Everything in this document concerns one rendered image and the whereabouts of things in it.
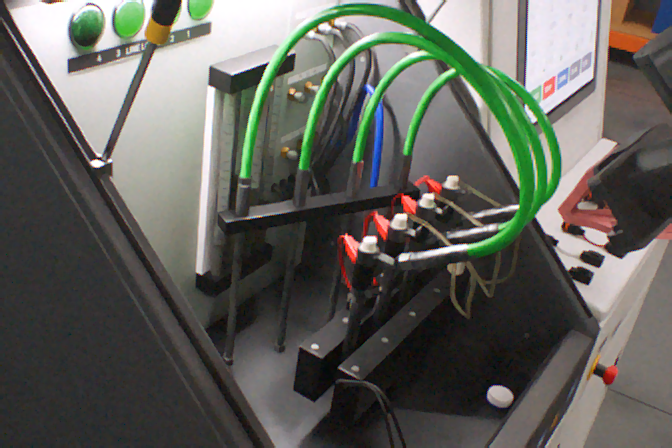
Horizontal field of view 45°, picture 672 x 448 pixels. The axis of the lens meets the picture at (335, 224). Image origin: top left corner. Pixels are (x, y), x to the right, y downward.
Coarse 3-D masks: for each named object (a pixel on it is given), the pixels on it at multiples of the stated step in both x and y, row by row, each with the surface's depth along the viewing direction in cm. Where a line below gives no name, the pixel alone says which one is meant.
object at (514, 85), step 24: (456, 72) 111; (432, 96) 115; (528, 96) 107; (408, 144) 120; (552, 144) 107; (408, 168) 122; (552, 168) 109; (552, 192) 110; (480, 216) 117; (504, 216) 115
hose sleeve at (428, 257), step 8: (440, 248) 95; (448, 248) 94; (456, 248) 93; (464, 248) 92; (416, 256) 97; (424, 256) 96; (432, 256) 95; (440, 256) 94; (448, 256) 94; (456, 256) 93; (464, 256) 93; (416, 264) 97; (424, 264) 96; (432, 264) 96
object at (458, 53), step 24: (312, 24) 93; (408, 24) 86; (288, 48) 96; (456, 48) 84; (480, 72) 83; (264, 96) 101; (504, 96) 84; (504, 120) 84; (528, 168) 84; (528, 192) 85; (528, 216) 87; (504, 240) 89
